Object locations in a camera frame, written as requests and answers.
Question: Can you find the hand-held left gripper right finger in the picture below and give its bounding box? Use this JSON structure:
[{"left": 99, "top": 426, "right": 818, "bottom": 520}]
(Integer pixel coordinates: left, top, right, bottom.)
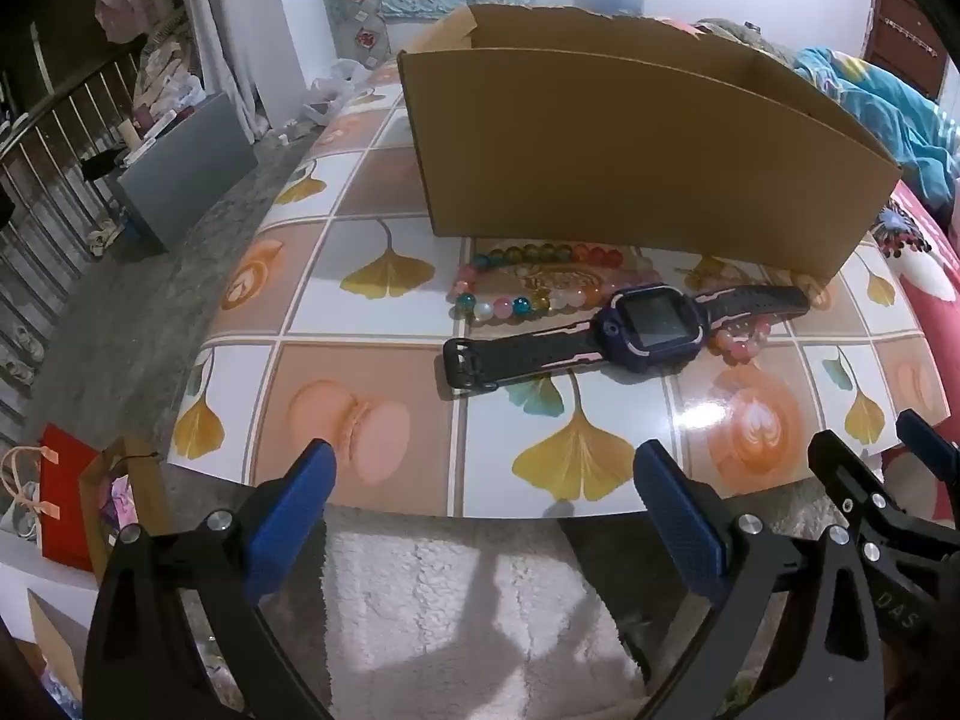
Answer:
[{"left": 632, "top": 440, "right": 890, "bottom": 720}]

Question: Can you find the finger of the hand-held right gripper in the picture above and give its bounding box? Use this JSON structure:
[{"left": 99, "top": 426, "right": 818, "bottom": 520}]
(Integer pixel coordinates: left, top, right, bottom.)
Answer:
[
  {"left": 898, "top": 409, "right": 960, "bottom": 481},
  {"left": 808, "top": 429, "right": 960, "bottom": 638}
]

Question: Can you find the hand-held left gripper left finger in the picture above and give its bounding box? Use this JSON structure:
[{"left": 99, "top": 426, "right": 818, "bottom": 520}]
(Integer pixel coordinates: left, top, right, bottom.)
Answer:
[{"left": 82, "top": 439, "right": 336, "bottom": 720}]

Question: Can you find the pink bead bracelet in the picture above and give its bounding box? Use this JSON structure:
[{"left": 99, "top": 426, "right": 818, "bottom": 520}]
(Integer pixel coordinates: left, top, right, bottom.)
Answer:
[{"left": 709, "top": 315, "right": 773, "bottom": 366}]

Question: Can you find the black and pink smartwatch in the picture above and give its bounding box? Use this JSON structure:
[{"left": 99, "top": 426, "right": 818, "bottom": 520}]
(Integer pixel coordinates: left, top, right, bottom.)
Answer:
[{"left": 442, "top": 283, "right": 812, "bottom": 392}]

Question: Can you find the multicoloured bead bracelet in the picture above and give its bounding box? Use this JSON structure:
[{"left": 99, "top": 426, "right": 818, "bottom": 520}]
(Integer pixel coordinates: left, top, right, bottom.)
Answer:
[{"left": 448, "top": 242, "right": 661, "bottom": 325}]

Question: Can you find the brown cardboard box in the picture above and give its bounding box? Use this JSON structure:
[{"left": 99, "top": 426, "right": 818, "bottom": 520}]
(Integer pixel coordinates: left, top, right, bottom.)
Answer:
[{"left": 397, "top": 4, "right": 902, "bottom": 287}]

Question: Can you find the red floral blanket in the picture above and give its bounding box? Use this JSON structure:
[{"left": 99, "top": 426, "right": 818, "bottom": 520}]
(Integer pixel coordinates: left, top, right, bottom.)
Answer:
[{"left": 874, "top": 180, "right": 960, "bottom": 541}]

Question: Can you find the brown paper bag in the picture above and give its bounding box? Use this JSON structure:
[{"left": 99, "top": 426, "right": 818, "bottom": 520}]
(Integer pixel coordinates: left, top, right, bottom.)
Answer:
[{"left": 79, "top": 436, "right": 170, "bottom": 586}]

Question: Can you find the red gift bag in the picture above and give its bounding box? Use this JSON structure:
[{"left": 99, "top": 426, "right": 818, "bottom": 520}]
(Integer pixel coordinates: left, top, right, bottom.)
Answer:
[{"left": 37, "top": 424, "right": 102, "bottom": 571}]

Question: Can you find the pair of white shoes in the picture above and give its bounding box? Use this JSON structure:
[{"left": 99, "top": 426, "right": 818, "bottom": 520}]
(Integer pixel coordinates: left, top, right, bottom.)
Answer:
[{"left": 0, "top": 322, "right": 46, "bottom": 391}]

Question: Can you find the blue blanket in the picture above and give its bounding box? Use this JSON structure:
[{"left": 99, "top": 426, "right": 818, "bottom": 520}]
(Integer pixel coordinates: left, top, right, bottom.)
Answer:
[{"left": 795, "top": 47, "right": 960, "bottom": 203}]

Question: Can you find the grey storage box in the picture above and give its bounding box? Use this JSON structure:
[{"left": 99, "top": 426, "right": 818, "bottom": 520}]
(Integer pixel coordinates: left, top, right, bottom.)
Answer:
[{"left": 112, "top": 92, "right": 260, "bottom": 254}]

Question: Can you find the brown wooden door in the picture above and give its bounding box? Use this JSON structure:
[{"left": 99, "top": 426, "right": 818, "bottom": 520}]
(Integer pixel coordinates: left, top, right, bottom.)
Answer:
[{"left": 862, "top": 0, "right": 946, "bottom": 98}]

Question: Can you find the white plastic bag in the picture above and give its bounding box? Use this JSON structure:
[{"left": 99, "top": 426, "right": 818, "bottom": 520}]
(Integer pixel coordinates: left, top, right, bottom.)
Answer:
[{"left": 300, "top": 58, "right": 372, "bottom": 125}]

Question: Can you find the metal railing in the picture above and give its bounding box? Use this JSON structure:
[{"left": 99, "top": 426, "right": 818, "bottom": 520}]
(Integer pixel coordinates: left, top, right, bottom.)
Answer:
[{"left": 0, "top": 52, "right": 151, "bottom": 421}]

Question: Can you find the white curtain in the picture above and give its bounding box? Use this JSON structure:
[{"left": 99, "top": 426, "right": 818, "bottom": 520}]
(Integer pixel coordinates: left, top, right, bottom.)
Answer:
[{"left": 176, "top": 0, "right": 263, "bottom": 143}]

